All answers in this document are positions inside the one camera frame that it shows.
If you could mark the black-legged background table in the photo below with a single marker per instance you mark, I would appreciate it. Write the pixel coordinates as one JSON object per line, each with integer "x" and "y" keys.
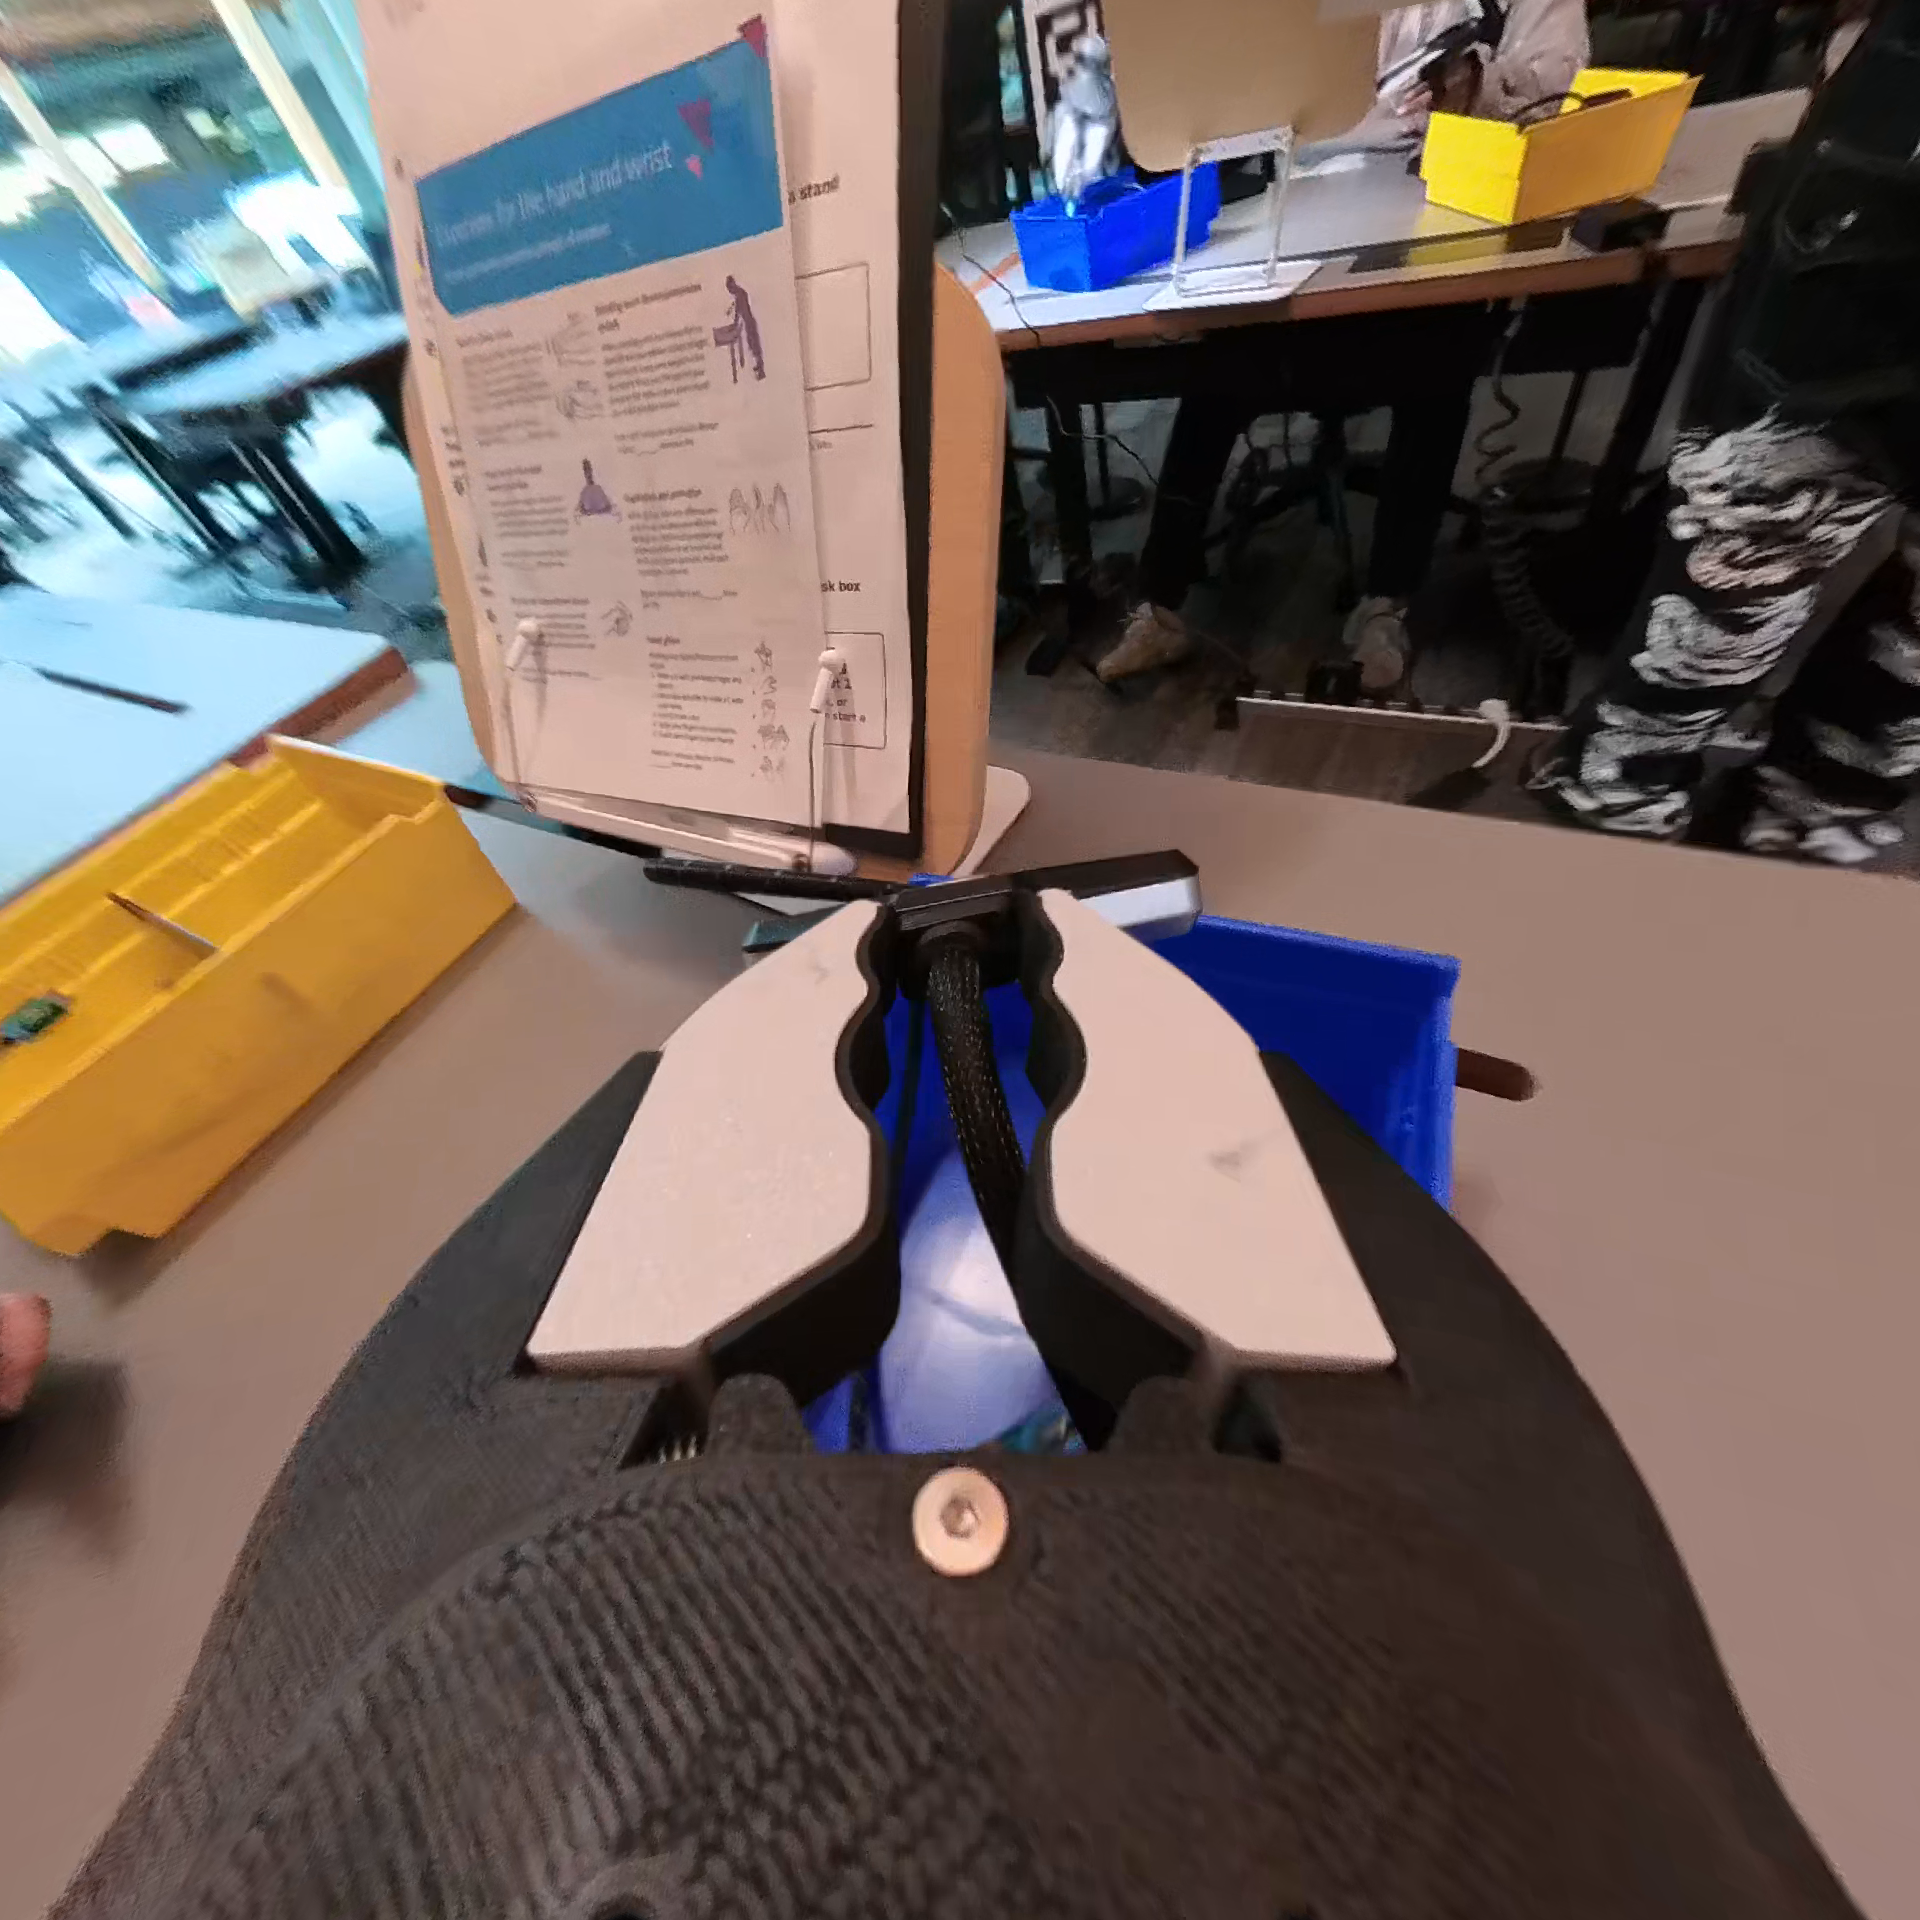
{"x": 254, "y": 383}

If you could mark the printed instruction sheet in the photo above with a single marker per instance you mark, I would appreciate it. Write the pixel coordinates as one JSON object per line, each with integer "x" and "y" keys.
{"x": 629, "y": 450}

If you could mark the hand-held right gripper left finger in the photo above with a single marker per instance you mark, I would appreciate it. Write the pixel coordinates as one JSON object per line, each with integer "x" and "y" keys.
{"x": 705, "y": 1170}

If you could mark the yellow plastic bin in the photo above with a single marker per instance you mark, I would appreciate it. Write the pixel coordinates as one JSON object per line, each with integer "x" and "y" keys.
{"x": 301, "y": 1019}

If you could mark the white form sheet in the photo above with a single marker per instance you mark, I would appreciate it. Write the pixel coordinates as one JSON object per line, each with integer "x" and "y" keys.
{"x": 856, "y": 450}

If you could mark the grey floor power strip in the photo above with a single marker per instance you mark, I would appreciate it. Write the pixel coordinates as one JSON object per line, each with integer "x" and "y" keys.
{"x": 1350, "y": 744}

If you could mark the pale desk wooden edge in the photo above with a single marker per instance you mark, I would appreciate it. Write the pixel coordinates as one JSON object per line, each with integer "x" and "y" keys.
{"x": 182, "y": 675}

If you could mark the black power adapter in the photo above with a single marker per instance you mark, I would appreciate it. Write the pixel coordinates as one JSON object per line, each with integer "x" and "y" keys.
{"x": 1622, "y": 224}

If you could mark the plain wooden board stand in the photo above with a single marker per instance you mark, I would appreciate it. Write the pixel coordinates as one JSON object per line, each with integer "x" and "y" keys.
{"x": 1245, "y": 76}

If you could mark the long work desk black legs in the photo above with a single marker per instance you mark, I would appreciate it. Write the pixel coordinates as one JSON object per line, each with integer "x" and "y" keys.
{"x": 1500, "y": 247}

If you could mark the small green circuit board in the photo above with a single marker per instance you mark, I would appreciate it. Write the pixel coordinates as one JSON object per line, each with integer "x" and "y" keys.
{"x": 30, "y": 1019}

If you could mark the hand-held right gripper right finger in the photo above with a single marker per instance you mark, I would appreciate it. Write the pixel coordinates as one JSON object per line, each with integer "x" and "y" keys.
{"x": 1201, "y": 1185}

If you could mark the white plastic pouch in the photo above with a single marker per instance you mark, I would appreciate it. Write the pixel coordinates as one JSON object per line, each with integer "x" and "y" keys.
{"x": 960, "y": 1348}

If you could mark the wooden document stand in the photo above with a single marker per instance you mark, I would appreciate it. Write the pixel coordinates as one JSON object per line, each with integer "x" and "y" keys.
{"x": 968, "y": 523}

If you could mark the brown wooden stick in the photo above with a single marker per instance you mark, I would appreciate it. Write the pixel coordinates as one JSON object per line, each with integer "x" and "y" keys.
{"x": 1493, "y": 1073}

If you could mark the white marker pen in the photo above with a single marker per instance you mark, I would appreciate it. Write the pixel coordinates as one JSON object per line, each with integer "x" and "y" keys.
{"x": 797, "y": 852}

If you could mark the grey desk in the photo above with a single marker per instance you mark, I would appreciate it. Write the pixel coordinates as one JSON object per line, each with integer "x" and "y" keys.
{"x": 1651, "y": 1348}

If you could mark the small blue plastic bin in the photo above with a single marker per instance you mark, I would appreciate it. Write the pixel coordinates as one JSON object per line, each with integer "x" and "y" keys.
{"x": 1110, "y": 241}

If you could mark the clear acrylic stand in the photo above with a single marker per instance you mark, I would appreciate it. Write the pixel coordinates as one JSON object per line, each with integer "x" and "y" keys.
{"x": 1230, "y": 289}

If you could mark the shiny silver item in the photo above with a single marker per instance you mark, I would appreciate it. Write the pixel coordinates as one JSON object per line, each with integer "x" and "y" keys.
{"x": 1084, "y": 119}

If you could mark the white sheet holder peg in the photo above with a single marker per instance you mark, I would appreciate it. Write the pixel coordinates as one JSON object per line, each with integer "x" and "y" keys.
{"x": 524, "y": 638}
{"x": 821, "y": 681}

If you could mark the person's left hand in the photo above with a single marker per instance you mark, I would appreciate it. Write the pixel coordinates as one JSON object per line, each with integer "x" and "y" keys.
{"x": 19, "y": 1348}

